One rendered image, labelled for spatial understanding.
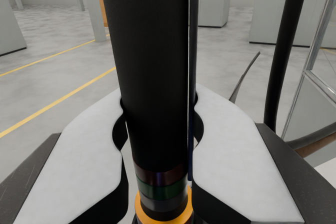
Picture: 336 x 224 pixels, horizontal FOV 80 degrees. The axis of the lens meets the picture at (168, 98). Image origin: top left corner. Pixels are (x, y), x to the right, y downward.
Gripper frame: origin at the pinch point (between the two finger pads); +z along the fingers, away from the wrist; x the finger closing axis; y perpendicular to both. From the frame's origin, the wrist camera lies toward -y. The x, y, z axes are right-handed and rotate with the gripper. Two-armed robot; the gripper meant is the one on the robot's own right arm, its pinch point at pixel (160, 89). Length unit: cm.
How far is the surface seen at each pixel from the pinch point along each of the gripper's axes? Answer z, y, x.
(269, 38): 480, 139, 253
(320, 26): 110, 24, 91
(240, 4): 1146, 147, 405
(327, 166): 18.0, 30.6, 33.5
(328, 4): 110, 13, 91
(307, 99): 97, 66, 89
